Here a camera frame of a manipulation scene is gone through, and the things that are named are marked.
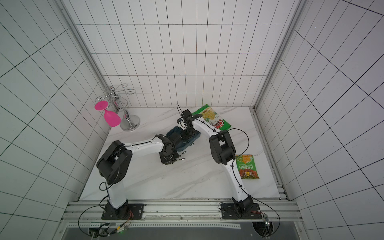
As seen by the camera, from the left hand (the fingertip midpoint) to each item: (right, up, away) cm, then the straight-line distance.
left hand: (171, 163), depth 89 cm
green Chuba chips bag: (+28, +28, +22) cm, 45 cm away
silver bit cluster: (+7, +2, +2) cm, 7 cm away
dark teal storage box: (+4, +18, -13) cm, 23 cm away
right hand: (+5, +15, +12) cm, 19 cm away
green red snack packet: (+45, -1, -4) cm, 45 cm away
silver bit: (+7, +5, +5) cm, 11 cm away
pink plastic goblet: (-38, +27, +2) cm, 47 cm away
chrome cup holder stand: (-35, +24, +19) cm, 46 cm away
